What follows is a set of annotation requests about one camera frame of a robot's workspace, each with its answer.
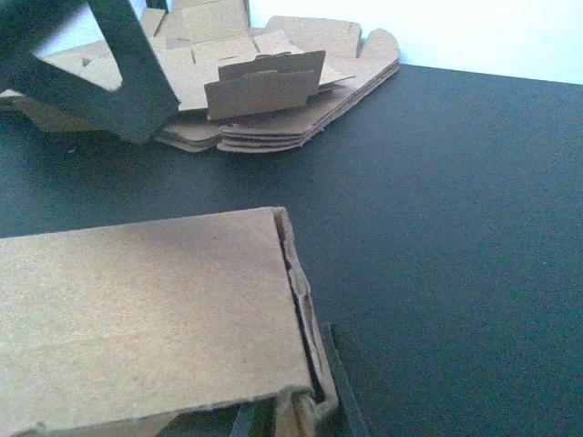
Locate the cardboard box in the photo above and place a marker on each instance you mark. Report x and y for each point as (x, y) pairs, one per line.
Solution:
(118, 330)

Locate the stack of flat cardboard blanks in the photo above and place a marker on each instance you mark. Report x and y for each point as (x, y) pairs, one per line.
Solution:
(354, 66)

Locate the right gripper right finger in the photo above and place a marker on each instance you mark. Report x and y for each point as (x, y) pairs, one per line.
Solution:
(352, 413)

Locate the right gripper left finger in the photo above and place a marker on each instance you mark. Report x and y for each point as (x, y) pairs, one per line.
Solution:
(243, 425)

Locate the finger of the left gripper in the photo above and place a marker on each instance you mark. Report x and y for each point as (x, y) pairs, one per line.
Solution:
(126, 94)

